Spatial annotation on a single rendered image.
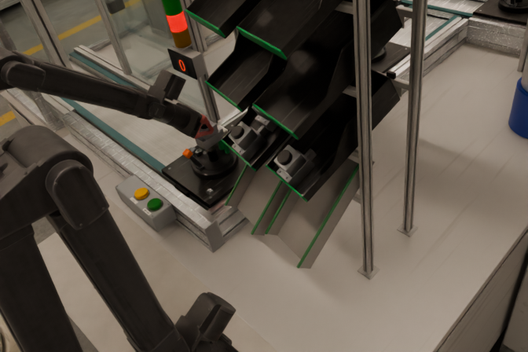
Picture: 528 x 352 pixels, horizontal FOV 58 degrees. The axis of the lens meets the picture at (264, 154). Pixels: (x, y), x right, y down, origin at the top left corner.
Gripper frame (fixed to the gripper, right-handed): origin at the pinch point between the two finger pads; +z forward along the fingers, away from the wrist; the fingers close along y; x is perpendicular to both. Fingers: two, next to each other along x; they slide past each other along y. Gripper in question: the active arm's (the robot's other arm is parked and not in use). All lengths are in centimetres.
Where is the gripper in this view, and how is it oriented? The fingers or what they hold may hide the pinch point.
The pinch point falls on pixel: (205, 127)
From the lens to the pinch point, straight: 134.9
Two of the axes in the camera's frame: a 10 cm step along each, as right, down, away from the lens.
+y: -6.9, -3.8, 6.2
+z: 5.8, 2.2, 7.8
